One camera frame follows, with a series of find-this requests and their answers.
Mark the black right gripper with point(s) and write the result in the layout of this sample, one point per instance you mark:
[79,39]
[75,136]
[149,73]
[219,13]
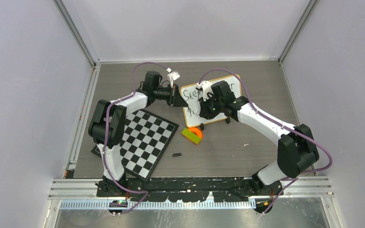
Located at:
[205,111]

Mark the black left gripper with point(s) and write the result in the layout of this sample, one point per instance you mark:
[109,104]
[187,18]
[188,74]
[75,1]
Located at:
[175,99]

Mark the yellow framed whiteboard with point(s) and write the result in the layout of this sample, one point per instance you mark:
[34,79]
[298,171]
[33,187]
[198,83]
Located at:
[191,95]

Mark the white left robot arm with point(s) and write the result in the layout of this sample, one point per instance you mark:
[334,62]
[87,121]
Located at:
[108,122]

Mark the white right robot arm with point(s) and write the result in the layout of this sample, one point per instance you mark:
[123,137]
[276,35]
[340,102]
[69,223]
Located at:
[295,150]

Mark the green orange toy block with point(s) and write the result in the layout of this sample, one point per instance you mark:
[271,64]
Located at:
[193,134]

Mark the black white chessboard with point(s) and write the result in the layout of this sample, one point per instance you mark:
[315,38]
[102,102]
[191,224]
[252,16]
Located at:
[146,137]

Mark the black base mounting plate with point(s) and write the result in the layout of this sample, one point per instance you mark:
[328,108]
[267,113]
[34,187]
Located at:
[224,189]

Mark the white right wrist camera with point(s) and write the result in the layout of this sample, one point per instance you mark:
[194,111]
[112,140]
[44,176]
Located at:
[205,87]

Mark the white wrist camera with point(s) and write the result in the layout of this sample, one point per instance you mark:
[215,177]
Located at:
[172,77]
[205,87]

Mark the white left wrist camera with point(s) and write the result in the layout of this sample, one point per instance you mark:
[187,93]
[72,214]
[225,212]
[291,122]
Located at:
[172,77]

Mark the white toothed cable rail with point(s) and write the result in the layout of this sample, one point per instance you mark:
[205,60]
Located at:
[124,204]

